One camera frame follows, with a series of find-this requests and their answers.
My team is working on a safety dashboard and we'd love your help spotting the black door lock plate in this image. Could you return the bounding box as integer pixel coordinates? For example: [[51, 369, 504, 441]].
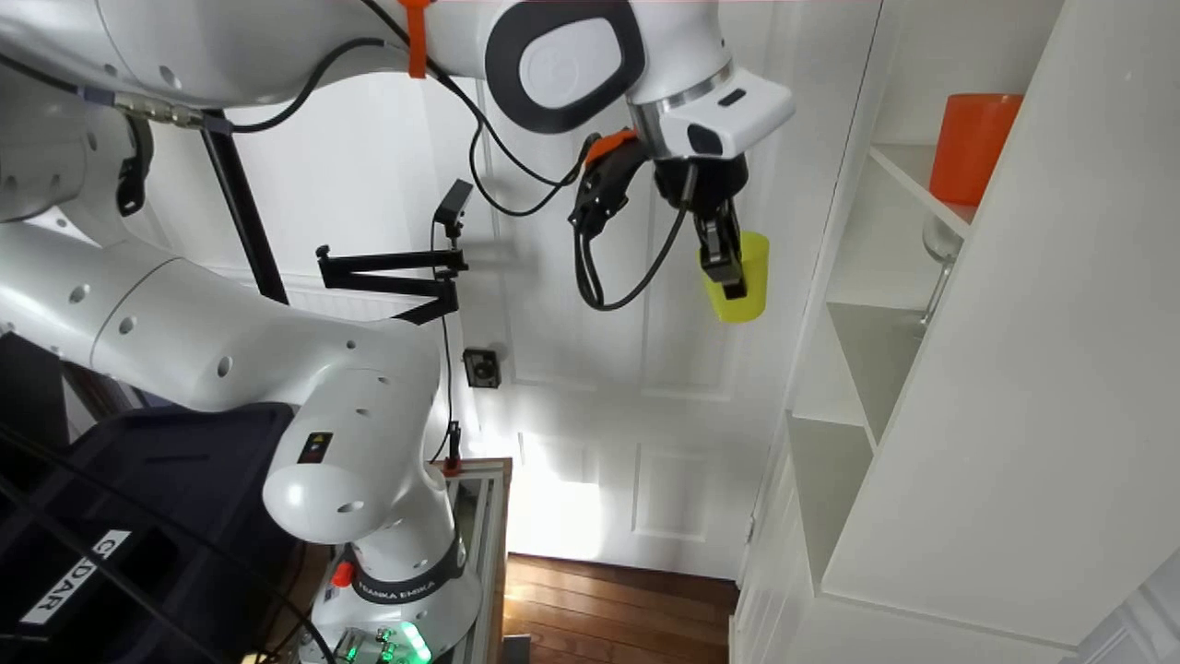
[[460, 347, 504, 391]]

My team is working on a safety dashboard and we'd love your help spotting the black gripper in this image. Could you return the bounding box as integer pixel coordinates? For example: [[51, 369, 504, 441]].
[[649, 152, 754, 306]]

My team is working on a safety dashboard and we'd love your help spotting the orange plastic cup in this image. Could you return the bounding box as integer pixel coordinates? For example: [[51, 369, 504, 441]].
[[925, 90, 1030, 214]]

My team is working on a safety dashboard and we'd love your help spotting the yellow plastic cup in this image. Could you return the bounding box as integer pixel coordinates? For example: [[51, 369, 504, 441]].
[[698, 227, 773, 330]]

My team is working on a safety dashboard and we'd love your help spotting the white panelled door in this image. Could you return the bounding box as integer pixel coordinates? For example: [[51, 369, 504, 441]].
[[219, 0, 893, 584]]

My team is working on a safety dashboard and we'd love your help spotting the orange cable strap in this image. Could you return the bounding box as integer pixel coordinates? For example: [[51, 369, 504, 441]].
[[394, 0, 444, 80]]

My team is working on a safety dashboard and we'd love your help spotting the white shelf cabinet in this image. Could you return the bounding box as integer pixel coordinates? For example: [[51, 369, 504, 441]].
[[732, 0, 1180, 664]]

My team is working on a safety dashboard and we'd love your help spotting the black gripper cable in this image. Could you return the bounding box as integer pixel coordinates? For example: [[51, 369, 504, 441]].
[[567, 179, 698, 318]]

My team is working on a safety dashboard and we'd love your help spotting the white printed label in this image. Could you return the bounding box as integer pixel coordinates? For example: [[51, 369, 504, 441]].
[[14, 525, 137, 630]]

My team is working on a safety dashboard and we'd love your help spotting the black storage crate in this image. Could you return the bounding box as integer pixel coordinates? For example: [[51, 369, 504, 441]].
[[0, 330, 306, 664]]

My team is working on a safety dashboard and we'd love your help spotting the black articulated camera stand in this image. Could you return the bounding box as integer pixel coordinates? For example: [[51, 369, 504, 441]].
[[312, 178, 478, 330]]

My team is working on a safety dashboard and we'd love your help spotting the clear wine glass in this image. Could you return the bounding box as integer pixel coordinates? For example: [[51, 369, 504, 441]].
[[917, 219, 970, 333]]

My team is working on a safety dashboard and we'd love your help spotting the black vertical pole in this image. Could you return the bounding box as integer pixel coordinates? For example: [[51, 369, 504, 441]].
[[198, 107, 295, 309]]

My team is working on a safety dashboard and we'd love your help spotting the black wrist camera orange mount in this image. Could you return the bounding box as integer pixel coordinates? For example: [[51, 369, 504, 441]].
[[564, 125, 655, 242]]

